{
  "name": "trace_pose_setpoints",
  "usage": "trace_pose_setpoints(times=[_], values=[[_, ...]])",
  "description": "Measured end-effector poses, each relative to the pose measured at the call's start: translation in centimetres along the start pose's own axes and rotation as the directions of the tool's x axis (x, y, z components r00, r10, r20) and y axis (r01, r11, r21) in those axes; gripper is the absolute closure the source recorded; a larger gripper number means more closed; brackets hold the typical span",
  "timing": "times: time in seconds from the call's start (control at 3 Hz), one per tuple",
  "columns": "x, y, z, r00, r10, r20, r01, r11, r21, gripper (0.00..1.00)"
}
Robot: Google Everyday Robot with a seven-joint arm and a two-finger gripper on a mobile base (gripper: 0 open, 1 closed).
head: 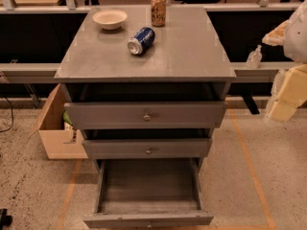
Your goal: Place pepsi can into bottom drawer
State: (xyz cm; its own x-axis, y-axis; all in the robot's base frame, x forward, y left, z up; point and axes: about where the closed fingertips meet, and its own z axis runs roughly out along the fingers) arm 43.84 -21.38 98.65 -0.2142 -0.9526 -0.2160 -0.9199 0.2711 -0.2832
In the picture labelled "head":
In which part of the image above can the gold brown soda can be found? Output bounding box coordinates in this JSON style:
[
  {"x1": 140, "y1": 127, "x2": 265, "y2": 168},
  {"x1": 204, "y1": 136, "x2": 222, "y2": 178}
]
[{"x1": 151, "y1": 0, "x2": 166, "y2": 27}]

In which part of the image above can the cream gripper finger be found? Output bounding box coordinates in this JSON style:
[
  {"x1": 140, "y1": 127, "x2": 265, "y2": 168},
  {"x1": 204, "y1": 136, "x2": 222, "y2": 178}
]
[
  {"x1": 262, "y1": 20, "x2": 288, "y2": 46},
  {"x1": 266, "y1": 64, "x2": 307, "y2": 123}
]

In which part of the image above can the white ceramic bowl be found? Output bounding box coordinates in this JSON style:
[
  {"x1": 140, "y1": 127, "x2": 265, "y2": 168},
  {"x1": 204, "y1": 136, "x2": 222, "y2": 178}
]
[{"x1": 92, "y1": 10, "x2": 128, "y2": 31}]

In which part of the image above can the grey wooden drawer cabinet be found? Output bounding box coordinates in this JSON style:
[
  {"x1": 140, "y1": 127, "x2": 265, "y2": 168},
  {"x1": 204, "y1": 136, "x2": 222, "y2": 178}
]
[{"x1": 53, "y1": 5, "x2": 238, "y2": 174}]

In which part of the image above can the grey middle drawer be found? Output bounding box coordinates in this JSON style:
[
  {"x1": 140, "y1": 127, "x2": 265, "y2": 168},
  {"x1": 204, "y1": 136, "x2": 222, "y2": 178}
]
[{"x1": 83, "y1": 138, "x2": 212, "y2": 159}]

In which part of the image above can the grey metal rail shelf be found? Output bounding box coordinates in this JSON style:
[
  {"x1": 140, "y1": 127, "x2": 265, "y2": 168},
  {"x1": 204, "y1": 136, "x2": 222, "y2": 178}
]
[{"x1": 1, "y1": 60, "x2": 306, "y2": 83}]

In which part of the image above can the black object on floor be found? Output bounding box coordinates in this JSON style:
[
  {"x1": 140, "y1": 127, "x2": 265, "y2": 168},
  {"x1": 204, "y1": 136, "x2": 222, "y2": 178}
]
[{"x1": 0, "y1": 208, "x2": 12, "y2": 230}]

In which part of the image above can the open cardboard box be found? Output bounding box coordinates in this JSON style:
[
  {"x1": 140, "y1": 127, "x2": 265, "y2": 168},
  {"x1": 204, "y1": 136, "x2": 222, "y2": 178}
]
[{"x1": 29, "y1": 84, "x2": 87, "y2": 159}]

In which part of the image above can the blue pepsi can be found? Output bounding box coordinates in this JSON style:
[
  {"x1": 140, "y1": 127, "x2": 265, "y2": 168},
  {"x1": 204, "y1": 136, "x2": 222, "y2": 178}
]
[{"x1": 128, "y1": 27, "x2": 155, "y2": 55}]

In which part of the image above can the grey top drawer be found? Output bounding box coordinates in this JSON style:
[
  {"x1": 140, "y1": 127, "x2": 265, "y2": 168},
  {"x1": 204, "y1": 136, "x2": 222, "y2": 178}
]
[{"x1": 64, "y1": 102, "x2": 226, "y2": 130}]

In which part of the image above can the clear hand sanitizer bottle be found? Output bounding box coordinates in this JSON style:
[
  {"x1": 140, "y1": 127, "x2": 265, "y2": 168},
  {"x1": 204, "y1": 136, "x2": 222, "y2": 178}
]
[{"x1": 246, "y1": 45, "x2": 262, "y2": 69}]

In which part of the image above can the grey open bottom drawer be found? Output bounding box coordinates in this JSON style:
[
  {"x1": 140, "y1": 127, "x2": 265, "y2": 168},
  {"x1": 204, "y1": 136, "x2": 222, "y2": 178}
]
[{"x1": 83, "y1": 158, "x2": 213, "y2": 228}]

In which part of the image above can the black floor cable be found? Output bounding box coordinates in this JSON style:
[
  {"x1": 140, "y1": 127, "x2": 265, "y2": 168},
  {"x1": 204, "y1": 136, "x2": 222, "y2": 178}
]
[{"x1": 0, "y1": 94, "x2": 15, "y2": 133}]

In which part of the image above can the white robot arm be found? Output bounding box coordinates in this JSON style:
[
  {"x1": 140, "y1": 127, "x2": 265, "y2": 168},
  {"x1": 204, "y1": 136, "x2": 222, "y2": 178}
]
[{"x1": 262, "y1": 1, "x2": 307, "y2": 122}]

